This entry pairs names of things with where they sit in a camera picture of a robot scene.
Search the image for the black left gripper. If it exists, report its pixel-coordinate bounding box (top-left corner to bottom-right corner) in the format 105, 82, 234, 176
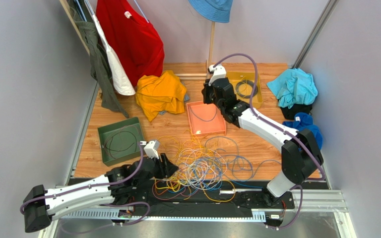
133, 153, 179, 186

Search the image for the yellow cable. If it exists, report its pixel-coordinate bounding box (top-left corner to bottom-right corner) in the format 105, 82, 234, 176
152, 130, 237, 203

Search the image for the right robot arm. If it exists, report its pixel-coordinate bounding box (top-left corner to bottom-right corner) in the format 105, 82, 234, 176
202, 78, 323, 198

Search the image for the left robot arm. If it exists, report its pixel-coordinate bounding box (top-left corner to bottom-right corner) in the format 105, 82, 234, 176
20, 153, 179, 233

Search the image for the wooden hat stand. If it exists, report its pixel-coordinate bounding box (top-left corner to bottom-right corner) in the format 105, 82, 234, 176
177, 21, 215, 81

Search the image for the pink plastic tray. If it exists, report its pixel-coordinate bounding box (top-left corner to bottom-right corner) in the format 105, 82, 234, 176
186, 101, 227, 136

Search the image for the yellow plastic tray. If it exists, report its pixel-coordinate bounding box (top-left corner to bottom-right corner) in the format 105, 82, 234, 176
226, 71, 263, 108

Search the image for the yellow shirt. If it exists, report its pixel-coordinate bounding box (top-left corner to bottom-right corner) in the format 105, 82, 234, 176
135, 70, 187, 122

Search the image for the green plastic tray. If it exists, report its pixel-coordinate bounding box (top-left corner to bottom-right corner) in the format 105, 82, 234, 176
97, 117, 144, 167

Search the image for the blue bucket hat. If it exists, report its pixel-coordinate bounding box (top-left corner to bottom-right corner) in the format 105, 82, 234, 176
188, 0, 233, 23

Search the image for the white garment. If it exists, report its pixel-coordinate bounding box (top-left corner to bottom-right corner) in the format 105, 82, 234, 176
92, 14, 135, 96

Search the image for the red shirt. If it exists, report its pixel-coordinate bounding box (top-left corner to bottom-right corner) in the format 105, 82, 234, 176
96, 0, 165, 87

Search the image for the black cloth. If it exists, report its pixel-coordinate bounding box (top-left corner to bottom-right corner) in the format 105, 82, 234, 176
280, 104, 313, 120

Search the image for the cyan cloth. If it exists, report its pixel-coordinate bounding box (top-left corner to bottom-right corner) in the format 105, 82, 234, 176
267, 68, 318, 108

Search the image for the dark blue towel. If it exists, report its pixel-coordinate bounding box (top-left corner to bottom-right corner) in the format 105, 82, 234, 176
282, 112, 323, 150

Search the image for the olive green garment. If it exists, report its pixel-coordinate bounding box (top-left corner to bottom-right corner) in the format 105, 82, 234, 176
68, 0, 129, 118

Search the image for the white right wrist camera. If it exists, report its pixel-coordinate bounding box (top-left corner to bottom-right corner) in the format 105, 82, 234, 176
208, 64, 227, 80

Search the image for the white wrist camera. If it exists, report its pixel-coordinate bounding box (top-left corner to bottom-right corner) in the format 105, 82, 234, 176
208, 64, 227, 80
140, 139, 160, 159

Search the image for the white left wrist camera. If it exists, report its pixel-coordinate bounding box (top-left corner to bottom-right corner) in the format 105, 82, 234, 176
140, 139, 160, 159

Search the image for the white cable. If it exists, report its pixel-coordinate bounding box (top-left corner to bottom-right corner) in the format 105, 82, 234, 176
159, 147, 228, 190

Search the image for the purple left arm hose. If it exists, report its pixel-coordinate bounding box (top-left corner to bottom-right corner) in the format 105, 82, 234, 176
19, 142, 145, 215

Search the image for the black coiled cable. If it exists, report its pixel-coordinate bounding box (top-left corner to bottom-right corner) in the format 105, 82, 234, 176
236, 79, 259, 99

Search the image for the dark cable in green tray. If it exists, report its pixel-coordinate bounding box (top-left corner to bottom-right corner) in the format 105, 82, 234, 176
103, 124, 142, 160

